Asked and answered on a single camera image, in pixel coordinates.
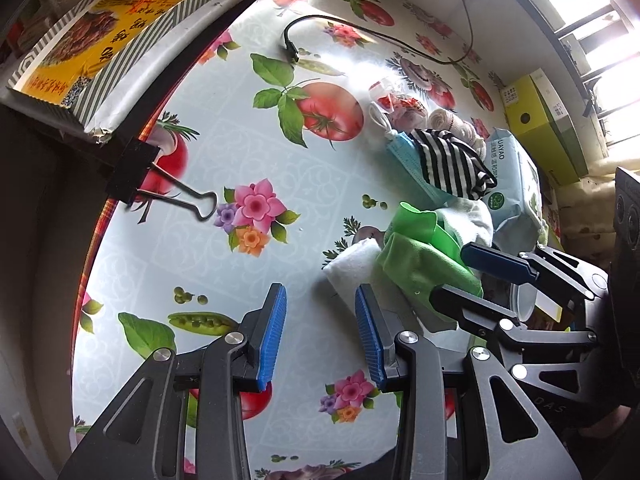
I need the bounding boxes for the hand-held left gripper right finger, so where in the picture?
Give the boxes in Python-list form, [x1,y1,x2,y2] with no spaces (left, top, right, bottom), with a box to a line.
[354,284,583,480]

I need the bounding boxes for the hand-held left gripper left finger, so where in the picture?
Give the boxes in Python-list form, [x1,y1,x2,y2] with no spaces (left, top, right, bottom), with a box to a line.
[59,283,288,480]

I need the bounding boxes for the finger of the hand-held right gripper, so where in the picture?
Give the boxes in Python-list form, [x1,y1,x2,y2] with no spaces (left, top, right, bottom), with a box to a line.
[461,242,608,302]
[430,285,601,357]

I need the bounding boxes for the green microfiber towel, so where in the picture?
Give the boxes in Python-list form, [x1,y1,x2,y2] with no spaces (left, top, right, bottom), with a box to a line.
[375,232,485,333]

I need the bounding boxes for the white towel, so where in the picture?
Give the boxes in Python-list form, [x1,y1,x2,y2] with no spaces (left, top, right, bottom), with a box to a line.
[322,239,406,321]

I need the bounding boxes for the light green cloth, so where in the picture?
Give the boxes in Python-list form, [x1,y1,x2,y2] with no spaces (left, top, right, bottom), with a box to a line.
[397,201,463,261]

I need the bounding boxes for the black white striped cloth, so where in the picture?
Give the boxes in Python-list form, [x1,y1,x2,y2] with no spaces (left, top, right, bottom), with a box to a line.
[410,129,493,200]

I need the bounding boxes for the red printed plastic packet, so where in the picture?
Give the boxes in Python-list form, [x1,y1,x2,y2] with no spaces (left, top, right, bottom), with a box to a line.
[369,77,429,129]

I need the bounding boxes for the round plastic lid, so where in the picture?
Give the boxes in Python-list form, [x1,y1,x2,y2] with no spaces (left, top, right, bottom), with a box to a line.
[507,280,541,323]

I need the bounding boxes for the wet wipes pack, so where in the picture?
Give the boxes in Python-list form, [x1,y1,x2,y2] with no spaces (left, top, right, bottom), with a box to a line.
[480,127,548,256]

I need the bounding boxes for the floral plastic tablecloth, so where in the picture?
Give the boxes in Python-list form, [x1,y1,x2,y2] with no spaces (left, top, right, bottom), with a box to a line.
[70,0,566,480]

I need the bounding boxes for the cream dotted curtain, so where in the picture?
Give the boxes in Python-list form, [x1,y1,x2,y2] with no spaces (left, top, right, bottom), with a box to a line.
[555,160,621,252]

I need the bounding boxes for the blue face mask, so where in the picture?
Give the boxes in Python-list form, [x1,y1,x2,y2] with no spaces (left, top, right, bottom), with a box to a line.
[369,102,451,202]

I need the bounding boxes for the beige rolled socks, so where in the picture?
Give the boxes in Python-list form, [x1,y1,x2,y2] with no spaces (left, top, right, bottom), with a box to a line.
[427,106,488,158]

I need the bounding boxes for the yellow-green cardboard box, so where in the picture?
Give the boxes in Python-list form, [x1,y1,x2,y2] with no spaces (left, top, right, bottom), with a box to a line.
[502,74,583,184]

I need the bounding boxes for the green flat box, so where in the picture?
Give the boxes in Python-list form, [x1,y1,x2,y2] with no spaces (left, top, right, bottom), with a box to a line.
[530,67,590,177]

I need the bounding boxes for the black binder clip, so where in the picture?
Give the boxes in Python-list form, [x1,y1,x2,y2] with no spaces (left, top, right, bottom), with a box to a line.
[105,137,219,225]

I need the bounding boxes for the barred window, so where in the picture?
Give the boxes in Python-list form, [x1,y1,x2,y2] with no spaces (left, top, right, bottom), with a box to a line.
[515,0,640,126]

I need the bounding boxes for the yellow printed cardboard box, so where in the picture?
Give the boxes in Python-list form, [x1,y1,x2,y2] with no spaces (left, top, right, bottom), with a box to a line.
[5,0,251,145]

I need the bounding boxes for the black power cable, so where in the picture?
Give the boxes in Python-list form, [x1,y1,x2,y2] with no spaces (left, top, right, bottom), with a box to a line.
[282,0,498,67]

